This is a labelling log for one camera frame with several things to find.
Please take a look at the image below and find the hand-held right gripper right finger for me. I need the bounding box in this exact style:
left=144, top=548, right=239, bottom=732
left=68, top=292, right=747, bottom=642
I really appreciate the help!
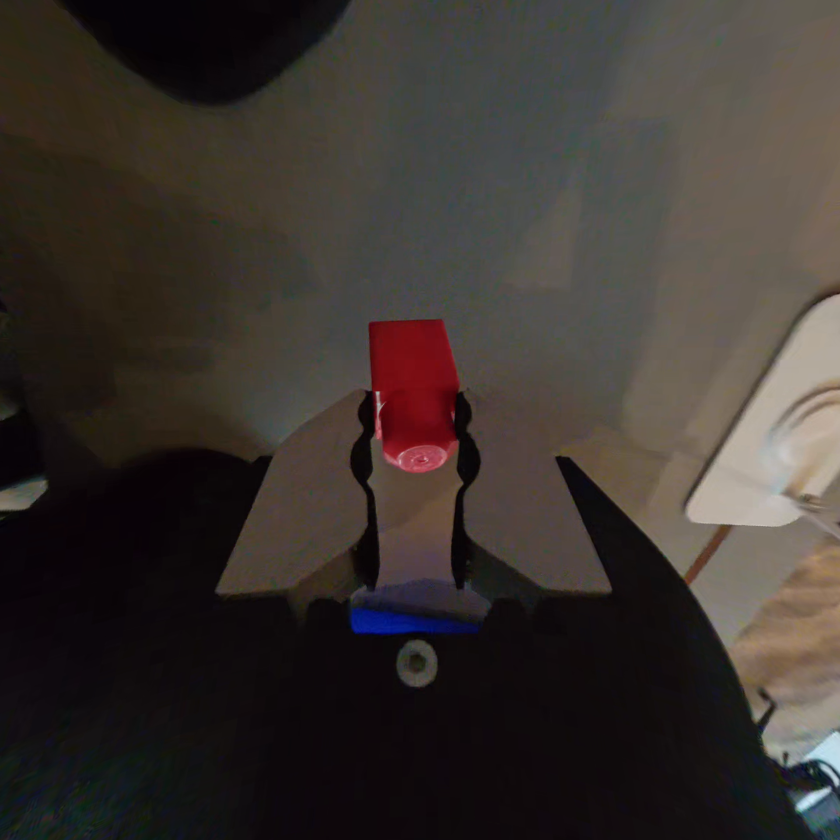
left=453, top=389, right=614, bottom=595

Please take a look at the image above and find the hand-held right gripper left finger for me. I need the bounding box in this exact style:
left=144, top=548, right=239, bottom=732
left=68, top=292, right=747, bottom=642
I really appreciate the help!
left=217, top=389, right=379, bottom=598

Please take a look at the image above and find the red single-stud mega block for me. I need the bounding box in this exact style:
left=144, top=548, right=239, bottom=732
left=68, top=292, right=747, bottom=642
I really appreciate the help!
left=368, top=318, right=463, bottom=476

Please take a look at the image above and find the black honeycomb rubber pad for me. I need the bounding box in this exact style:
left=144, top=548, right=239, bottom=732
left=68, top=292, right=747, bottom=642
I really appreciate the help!
left=59, top=0, right=355, bottom=106

